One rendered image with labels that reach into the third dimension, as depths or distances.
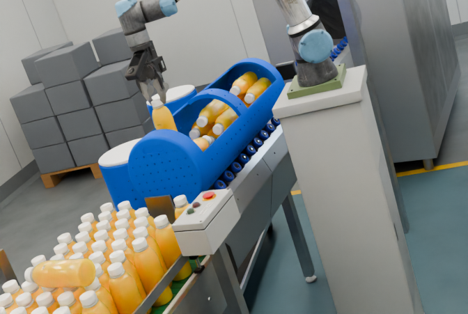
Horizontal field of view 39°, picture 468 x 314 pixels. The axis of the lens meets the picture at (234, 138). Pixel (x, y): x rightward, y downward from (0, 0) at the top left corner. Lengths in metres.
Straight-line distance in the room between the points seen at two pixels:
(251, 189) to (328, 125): 0.39
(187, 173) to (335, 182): 0.57
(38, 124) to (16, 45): 1.35
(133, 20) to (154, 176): 0.52
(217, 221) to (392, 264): 0.96
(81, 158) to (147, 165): 4.00
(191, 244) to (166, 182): 0.47
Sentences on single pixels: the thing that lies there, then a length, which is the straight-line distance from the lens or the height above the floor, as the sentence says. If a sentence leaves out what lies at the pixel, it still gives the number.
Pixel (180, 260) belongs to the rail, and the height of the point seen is 0.97.
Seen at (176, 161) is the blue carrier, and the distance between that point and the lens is 2.17.
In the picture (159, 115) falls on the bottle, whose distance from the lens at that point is 2.23.
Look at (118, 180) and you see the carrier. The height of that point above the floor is 0.96.
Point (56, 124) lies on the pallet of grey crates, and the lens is 6.20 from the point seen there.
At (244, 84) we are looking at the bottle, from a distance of 2.78.
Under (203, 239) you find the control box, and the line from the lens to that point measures 1.78.
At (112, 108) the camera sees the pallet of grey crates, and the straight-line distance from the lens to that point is 5.90.
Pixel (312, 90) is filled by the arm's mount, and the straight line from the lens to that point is 2.38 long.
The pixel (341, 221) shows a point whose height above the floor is 0.66.
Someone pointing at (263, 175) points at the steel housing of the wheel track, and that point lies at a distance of 2.58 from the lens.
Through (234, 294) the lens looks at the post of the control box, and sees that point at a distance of 1.95.
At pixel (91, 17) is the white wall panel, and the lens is 8.05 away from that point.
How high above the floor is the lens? 1.80
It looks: 18 degrees down
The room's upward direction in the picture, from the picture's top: 18 degrees counter-clockwise
